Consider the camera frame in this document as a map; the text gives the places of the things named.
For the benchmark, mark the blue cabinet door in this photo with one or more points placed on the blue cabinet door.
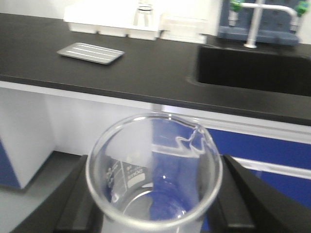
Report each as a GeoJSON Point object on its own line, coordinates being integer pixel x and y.
{"type": "Point", "coordinates": [284, 165]}

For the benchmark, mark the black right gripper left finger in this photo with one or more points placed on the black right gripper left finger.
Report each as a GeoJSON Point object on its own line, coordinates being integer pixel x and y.
{"type": "Point", "coordinates": [56, 201]}

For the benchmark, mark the clear glass beaker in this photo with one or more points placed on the clear glass beaker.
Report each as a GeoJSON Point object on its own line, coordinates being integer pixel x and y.
{"type": "Point", "coordinates": [154, 173]}

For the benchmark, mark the black lab sink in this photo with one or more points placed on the black lab sink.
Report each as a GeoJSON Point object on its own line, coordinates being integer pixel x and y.
{"type": "Point", "coordinates": [279, 69]}

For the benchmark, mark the round glass flask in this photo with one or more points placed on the round glass flask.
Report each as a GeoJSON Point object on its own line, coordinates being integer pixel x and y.
{"type": "Point", "coordinates": [143, 16]}

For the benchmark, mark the white lab faucet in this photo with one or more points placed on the white lab faucet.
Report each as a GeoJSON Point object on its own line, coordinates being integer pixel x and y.
{"type": "Point", "coordinates": [296, 13]}

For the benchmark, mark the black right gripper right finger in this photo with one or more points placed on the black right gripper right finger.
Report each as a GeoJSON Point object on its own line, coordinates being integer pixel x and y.
{"type": "Point", "coordinates": [247, 204]}

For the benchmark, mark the white test tube rack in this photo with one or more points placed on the white test tube rack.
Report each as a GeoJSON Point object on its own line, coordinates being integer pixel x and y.
{"type": "Point", "coordinates": [183, 29]}

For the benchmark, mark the middle white storage bin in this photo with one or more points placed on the middle white storage bin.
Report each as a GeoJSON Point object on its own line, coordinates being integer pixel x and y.
{"type": "Point", "coordinates": [96, 19]}

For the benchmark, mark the silver metal tray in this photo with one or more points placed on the silver metal tray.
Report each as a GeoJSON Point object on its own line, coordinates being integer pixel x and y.
{"type": "Point", "coordinates": [91, 53]}

